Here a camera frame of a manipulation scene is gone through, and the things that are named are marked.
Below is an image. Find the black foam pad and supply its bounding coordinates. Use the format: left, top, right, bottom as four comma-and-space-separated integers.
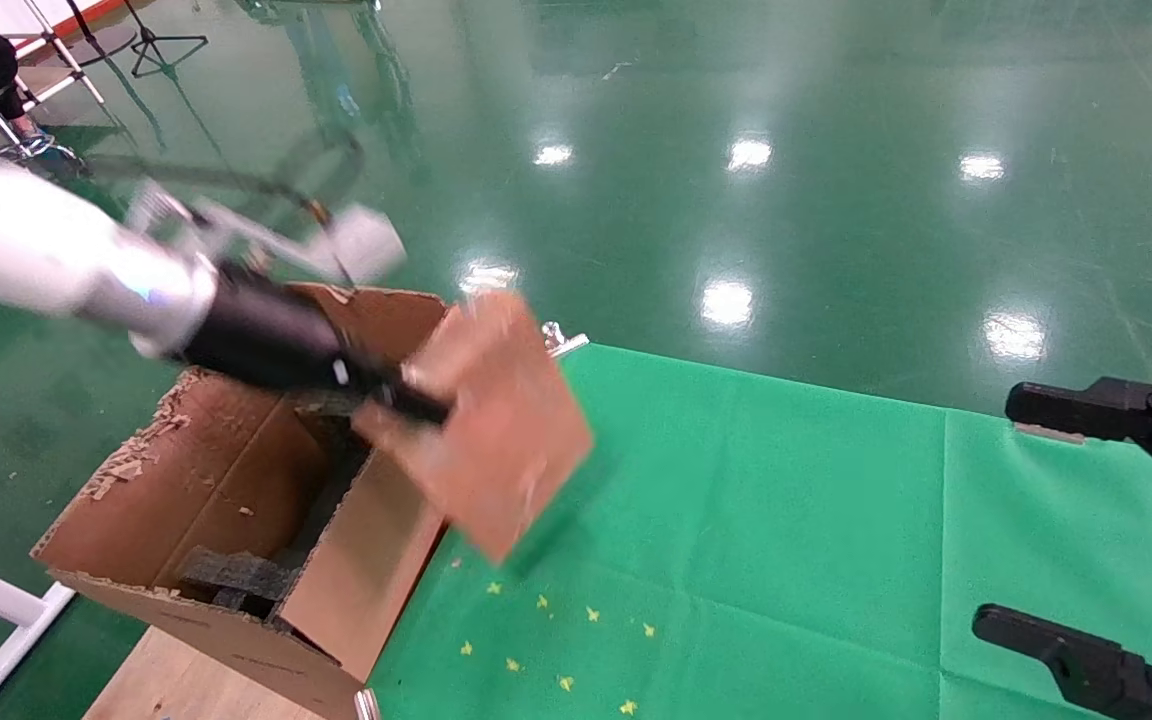
176, 545, 309, 617

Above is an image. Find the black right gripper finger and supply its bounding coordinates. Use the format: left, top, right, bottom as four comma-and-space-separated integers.
973, 605, 1152, 720
1004, 375, 1152, 506

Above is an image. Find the plain green cloth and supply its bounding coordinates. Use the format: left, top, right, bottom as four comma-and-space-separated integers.
941, 405, 1152, 720

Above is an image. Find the large open brown carton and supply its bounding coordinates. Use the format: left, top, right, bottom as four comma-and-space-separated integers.
31, 285, 472, 720

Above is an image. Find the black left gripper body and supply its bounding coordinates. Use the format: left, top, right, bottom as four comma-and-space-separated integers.
181, 262, 407, 401

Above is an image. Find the green cloth with yellow marks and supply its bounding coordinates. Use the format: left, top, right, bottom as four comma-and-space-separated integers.
366, 345, 947, 720

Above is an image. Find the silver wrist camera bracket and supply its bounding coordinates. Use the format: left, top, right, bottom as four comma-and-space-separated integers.
126, 180, 407, 291

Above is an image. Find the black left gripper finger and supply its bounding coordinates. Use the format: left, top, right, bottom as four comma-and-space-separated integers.
376, 378, 452, 426

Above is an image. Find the brown cardboard box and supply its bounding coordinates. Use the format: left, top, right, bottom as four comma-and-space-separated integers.
351, 290, 594, 566

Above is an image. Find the black microphone stand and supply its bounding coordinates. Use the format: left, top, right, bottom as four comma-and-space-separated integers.
121, 0, 209, 79

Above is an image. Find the chrome swivel stool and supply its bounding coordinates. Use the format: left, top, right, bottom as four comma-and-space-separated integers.
0, 100, 59, 163

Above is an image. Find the light wooden board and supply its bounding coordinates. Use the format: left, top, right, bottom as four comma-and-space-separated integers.
84, 625, 369, 720

